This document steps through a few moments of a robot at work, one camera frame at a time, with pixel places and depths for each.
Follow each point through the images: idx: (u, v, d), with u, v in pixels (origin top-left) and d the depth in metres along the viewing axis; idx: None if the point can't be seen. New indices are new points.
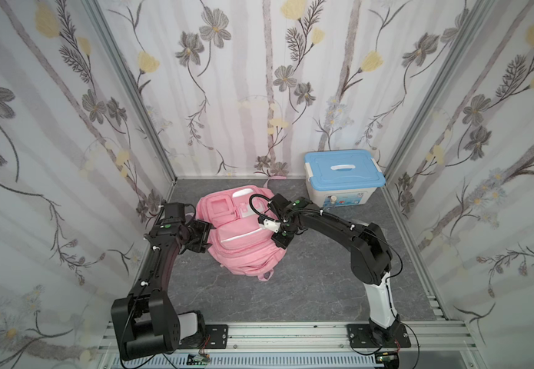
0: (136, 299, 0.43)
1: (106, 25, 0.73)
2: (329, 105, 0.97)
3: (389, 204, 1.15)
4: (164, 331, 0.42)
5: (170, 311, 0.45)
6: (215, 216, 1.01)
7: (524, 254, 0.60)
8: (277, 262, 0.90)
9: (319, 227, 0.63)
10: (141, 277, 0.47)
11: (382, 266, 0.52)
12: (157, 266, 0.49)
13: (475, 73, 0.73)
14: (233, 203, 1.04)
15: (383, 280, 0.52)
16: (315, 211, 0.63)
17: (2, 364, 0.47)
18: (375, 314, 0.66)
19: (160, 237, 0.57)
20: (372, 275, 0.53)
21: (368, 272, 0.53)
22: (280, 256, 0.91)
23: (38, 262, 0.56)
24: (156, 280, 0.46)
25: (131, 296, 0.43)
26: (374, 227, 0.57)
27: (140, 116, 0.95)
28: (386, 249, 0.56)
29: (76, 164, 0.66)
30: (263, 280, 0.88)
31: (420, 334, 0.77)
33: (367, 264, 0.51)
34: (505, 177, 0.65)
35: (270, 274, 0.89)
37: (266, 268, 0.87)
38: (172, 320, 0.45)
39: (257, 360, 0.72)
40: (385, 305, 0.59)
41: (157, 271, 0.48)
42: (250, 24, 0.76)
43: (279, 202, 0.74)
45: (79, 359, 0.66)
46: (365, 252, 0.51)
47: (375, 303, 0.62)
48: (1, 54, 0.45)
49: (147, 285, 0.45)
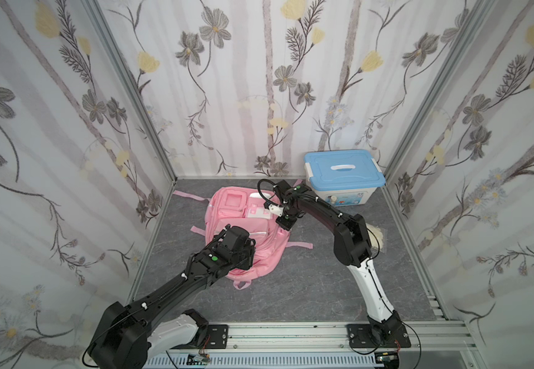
0: (128, 314, 0.43)
1: (106, 25, 0.73)
2: (328, 105, 0.97)
3: (389, 204, 1.15)
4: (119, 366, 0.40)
5: (140, 351, 0.42)
6: (224, 207, 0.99)
7: (524, 254, 0.60)
8: (257, 277, 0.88)
9: (312, 211, 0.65)
10: (150, 296, 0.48)
11: (359, 250, 0.60)
12: (170, 294, 0.49)
13: (475, 74, 0.74)
14: (247, 201, 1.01)
15: (363, 264, 0.62)
16: (310, 197, 0.71)
17: (2, 364, 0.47)
18: (369, 307, 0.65)
19: (197, 267, 0.56)
20: (349, 258, 0.63)
21: (347, 254, 0.63)
22: (262, 272, 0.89)
23: (38, 262, 0.56)
24: (155, 309, 0.45)
25: (127, 308, 0.44)
26: (358, 218, 0.62)
27: (140, 116, 0.95)
28: (366, 237, 0.65)
29: (76, 164, 0.66)
30: (237, 288, 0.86)
31: (421, 334, 0.77)
33: (347, 247, 0.61)
34: (505, 177, 0.65)
35: (244, 286, 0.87)
37: (243, 277, 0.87)
38: (135, 360, 0.42)
39: (256, 360, 0.72)
40: (373, 294, 0.65)
41: (165, 300, 0.47)
42: (249, 24, 0.76)
43: (283, 187, 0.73)
45: (79, 359, 0.66)
46: (345, 237, 0.60)
47: (363, 290, 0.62)
48: (1, 54, 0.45)
49: (145, 308, 0.45)
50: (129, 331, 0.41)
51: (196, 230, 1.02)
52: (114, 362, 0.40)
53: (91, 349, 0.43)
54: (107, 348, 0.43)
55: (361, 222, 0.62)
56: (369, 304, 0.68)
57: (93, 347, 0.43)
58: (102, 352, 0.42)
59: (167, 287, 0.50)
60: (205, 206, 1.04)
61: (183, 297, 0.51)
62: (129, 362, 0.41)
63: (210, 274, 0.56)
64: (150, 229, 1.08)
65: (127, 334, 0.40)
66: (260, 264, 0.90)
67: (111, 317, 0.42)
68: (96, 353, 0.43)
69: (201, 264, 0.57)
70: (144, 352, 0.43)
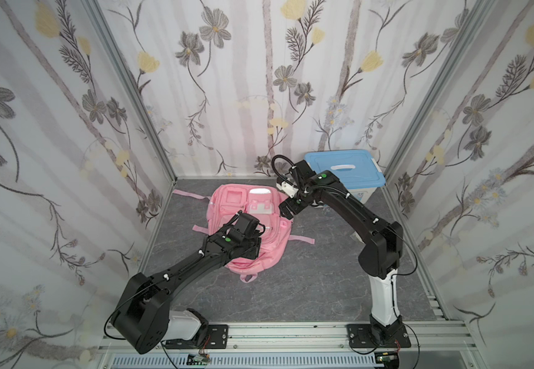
0: (151, 284, 0.45)
1: (106, 24, 0.73)
2: (328, 105, 0.97)
3: (389, 204, 1.15)
4: (144, 331, 0.41)
5: (162, 320, 0.44)
6: (226, 204, 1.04)
7: (524, 254, 0.60)
8: (263, 270, 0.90)
9: (339, 209, 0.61)
10: (170, 269, 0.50)
11: (390, 262, 0.51)
12: (190, 267, 0.51)
13: (475, 74, 0.74)
14: (247, 197, 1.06)
15: (389, 277, 0.54)
16: (341, 194, 0.59)
17: (2, 364, 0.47)
18: (375, 310, 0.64)
19: (213, 245, 0.59)
20: (377, 269, 0.55)
21: (376, 265, 0.54)
22: (268, 264, 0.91)
23: (38, 262, 0.56)
24: (177, 279, 0.48)
25: (150, 279, 0.46)
26: (394, 224, 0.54)
27: (140, 116, 0.95)
28: (399, 248, 0.57)
29: (76, 164, 0.66)
30: (245, 281, 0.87)
31: (421, 334, 0.77)
33: (379, 257, 0.52)
34: (505, 177, 0.65)
35: (251, 279, 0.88)
37: (249, 270, 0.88)
38: (157, 330, 0.44)
39: (256, 360, 0.72)
40: (387, 302, 0.61)
41: (186, 273, 0.49)
42: (249, 24, 0.76)
43: (303, 169, 0.70)
45: (79, 358, 0.66)
46: (381, 247, 0.50)
47: (378, 297, 0.63)
48: (1, 54, 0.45)
49: (167, 279, 0.47)
50: (154, 298, 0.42)
51: (197, 227, 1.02)
52: (139, 328, 0.42)
53: (113, 320, 0.44)
54: (131, 317, 0.44)
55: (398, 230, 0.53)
56: (378, 307, 0.65)
57: (117, 317, 0.44)
58: (124, 321, 0.44)
59: (186, 263, 0.52)
60: (205, 206, 1.04)
61: (201, 273, 0.53)
62: (154, 329, 0.43)
63: (223, 253, 0.58)
64: (150, 229, 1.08)
65: (152, 300, 0.42)
66: (266, 257, 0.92)
67: (135, 287, 0.43)
68: (118, 323, 0.44)
69: (217, 244, 0.59)
70: (164, 321, 0.45)
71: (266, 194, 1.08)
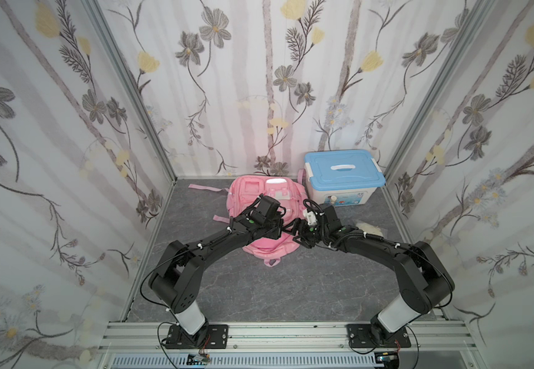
0: (186, 250, 0.49)
1: (106, 25, 0.73)
2: (329, 105, 0.97)
3: (389, 204, 1.15)
4: (179, 292, 0.45)
5: (194, 284, 0.47)
6: (245, 194, 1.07)
7: (524, 254, 0.60)
8: (285, 254, 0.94)
9: (362, 250, 0.62)
10: (203, 240, 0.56)
11: (436, 292, 0.48)
12: (220, 240, 0.55)
13: (475, 73, 0.73)
14: (265, 187, 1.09)
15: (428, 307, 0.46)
16: (359, 233, 0.66)
17: (2, 364, 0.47)
18: (384, 316, 0.65)
19: (239, 224, 0.63)
20: (423, 302, 0.46)
21: (420, 297, 0.47)
22: (290, 249, 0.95)
23: (38, 262, 0.56)
24: (209, 249, 0.52)
25: (186, 246, 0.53)
26: (423, 246, 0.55)
27: (140, 116, 0.95)
28: (442, 273, 0.47)
29: (76, 164, 0.66)
30: (270, 265, 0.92)
31: (420, 334, 0.77)
33: (416, 283, 0.46)
34: (505, 177, 0.65)
35: (275, 264, 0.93)
37: (273, 255, 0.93)
38: (190, 293, 0.48)
39: (256, 360, 0.72)
40: (405, 320, 0.57)
41: (217, 243, 0.54)
42: (250, 24, 0.76)
43: (330, 216, 0.72)
45: (80, 358, 0.67)
46: (412, 271, 0.47)
47: (397, 315, 0.59)
48: (2, 54, 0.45)
49: (200, 247, 0.51)
50: (190, 263, 0.46)
51: (217, 218, 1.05)
52: (174, 290, 0.46)
53: (150, 282, 0.48)
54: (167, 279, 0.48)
55: (426, 254, 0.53)
56: (387, 316, 0.64)
57: (154, 280, 0.48)
58: (160, 284, 0.48)
59: (217, 234, 0.57)
60: (204, 206, 1.04)
61: (229, 247, 0.57)
62: (187, 291, 0.46)
63: (249, 232, 0.61)
64: (150, 228, 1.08)
65: (188, 265, 0.46)
66: (288, 241, 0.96)
67: (173, 253, 0.47)
68: (155, 285, 0.48)
69: (242, 224, 0.63)
70: (197, 286, 0.49)
71: (283, 182, 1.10)
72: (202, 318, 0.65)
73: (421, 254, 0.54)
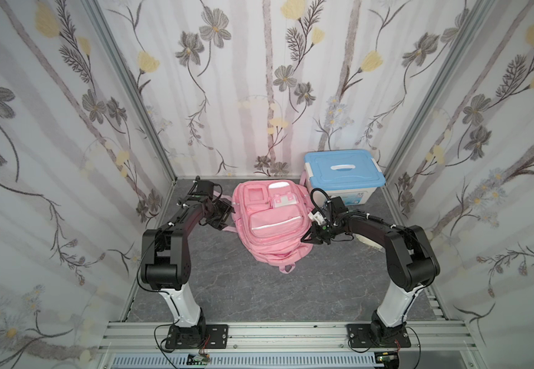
0: (161, 231, 0.53)
1: (107, 25, 0.73)
2: (328, 105, 0.97)
3: (389, 204, 1.15)
4: (179, 264, 0.50)
5: (187, 253, 0.53)
6: (250, 203, 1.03)
7: (524, 254, 0.60)
8: (300, 259, 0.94)
9: (364, 231, 0.67)
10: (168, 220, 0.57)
11: (420, 272, 0.50)
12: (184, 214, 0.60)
13: (475, 74, 0.74)
14: (269, 194, 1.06)
15: (412, 290, 0.50)
16: (361, 214, 0.71)
17: (2, 364, 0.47)
18: (381, 310, 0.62)
19: (192, 201, 0.68)
20: (406, 278, 0.51)
21: (402, 273, 0.52)
22: (304, 253, 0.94)
23: (38, 262, 0.56)
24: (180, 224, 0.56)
25: (160, 229, 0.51)
26: (417, 228, 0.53)
27: (140, 116, 0.95)
28: (429, 256, 0.54)
29: (76, 164, 0.66)
30: (285, 271, 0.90)
31: (422, 334, 0.77)
33: (399, 259, 0.52)
34: (505, 177, 0.65)
35: (290, 269, 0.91)
37: (288, 260, 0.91)
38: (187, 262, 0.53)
39: (256, 360, 0.72)
40: (399, 309, 0.59)
41: (183, 218, 0.59)
42: (250, 24, 0.76)
43: (337, 204, 0.81)
45: (79, 358, 0.66)
46: (398, 246, 0.51)
47: (391, 304, 0.62)
48: (1, 54, 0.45)
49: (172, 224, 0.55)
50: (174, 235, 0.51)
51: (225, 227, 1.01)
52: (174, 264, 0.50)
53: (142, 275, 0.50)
54: (159, 265, 0.51)
55: (419, 236, 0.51)
56: (385, 309, 0.65)
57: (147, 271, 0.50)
58: (156, 269, 0.50)
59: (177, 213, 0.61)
60: None
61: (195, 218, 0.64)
62: (184, 260, 0.52)
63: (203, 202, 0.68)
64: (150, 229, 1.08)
65: (173, 237, 0.50)
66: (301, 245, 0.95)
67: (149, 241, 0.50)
68: (150, 274, 0.50)
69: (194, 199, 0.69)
70: (189, 257, 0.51)
71: (286, 187, 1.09)
72: (198, 310, 0.67)
73: (413, 235, 0.55)
